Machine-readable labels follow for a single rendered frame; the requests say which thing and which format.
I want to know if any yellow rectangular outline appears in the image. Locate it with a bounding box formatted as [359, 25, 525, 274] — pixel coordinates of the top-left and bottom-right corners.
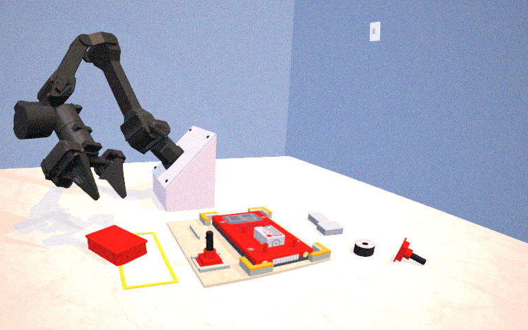
[119, 232, 179, 290]

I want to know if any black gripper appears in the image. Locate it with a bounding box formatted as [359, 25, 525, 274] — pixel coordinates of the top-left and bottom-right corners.
[44, 121, 127, 201]

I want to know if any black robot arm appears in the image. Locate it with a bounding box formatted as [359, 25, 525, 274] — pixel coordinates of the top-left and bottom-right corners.
[13, 31, 185, 170]

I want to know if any black toy wheel with white hub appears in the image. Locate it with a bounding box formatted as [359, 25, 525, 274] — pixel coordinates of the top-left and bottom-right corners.
[353, 240, 375, 257]

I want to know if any red hood shell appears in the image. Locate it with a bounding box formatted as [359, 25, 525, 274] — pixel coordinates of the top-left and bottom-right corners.
[86, 225, 148, 266]

